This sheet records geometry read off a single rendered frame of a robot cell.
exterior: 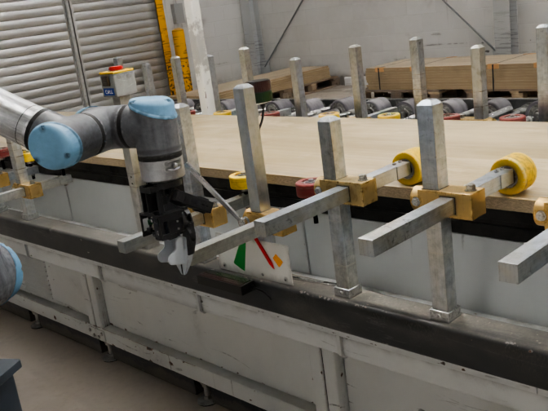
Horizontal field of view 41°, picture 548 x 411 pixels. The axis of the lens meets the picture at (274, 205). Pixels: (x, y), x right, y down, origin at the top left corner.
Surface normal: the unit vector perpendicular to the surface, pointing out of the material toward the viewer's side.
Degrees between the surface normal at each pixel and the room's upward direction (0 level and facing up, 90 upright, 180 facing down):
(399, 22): 90
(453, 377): 90
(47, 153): 92
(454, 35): 90
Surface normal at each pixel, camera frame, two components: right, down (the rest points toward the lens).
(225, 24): 0.70, 0.10
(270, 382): -0.70, 0.28
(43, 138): -0.29, 0.33
